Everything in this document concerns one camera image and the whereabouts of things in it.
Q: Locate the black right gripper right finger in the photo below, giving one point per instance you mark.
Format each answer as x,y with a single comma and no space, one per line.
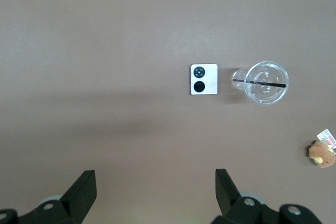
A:
236,211

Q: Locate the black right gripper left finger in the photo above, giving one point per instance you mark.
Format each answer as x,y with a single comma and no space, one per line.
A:
73,205

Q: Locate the lavender flip phone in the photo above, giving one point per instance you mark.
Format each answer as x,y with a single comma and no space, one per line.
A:
210,82

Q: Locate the brown plush toy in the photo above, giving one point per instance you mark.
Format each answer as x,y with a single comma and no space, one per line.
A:
321,154

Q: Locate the printed plush toy tag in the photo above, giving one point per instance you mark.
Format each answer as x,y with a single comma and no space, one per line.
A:
326,135

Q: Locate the clear plastic cup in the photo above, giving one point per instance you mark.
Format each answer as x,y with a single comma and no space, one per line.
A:
265,95

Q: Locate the black drinking straw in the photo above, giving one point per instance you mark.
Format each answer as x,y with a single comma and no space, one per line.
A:
270,84

